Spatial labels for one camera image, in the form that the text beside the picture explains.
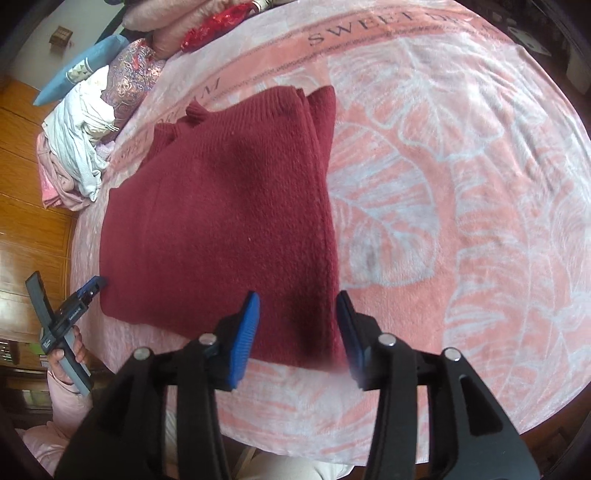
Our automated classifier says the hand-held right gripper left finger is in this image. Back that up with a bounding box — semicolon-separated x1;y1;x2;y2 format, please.
55;291;260;480

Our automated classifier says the white bathroom scale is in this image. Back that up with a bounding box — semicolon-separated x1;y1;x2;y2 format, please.
508;25;552;58

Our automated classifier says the light blue pillow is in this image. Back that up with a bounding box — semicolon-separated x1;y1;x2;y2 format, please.
33;36;130;107

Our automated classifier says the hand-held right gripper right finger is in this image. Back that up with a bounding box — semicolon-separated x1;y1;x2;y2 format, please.
335;291;541;480

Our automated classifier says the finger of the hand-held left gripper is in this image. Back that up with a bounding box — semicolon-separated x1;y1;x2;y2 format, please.
74;275;109;308

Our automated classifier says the purple floral pillow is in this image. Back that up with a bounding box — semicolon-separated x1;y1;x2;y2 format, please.
100;39;167;127

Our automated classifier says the white crumpled garment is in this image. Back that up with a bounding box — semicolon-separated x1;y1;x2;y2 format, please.
44;65;116;201

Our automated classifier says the pale pink folded garment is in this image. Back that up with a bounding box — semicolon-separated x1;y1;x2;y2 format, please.
37;134;93;210

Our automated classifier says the pink fluffy folded blanket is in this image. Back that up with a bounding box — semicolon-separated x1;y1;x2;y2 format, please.
122;0;252;31
152;14;218;58

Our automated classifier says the orange wooden wardrobe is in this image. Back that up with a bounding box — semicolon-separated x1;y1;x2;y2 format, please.
0;76;79;333

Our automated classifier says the pink leaf-print blanket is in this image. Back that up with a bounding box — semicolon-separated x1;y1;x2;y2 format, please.
69;0;591;464

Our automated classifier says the person's left forearm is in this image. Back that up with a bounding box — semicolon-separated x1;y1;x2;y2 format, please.
14;367;95;476

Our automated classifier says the dark red knit sweater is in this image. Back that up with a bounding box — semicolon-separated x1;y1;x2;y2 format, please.
99;85;347;370

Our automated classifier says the red embroidered cushion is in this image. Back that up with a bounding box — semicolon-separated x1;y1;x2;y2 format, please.
180;2;250;51

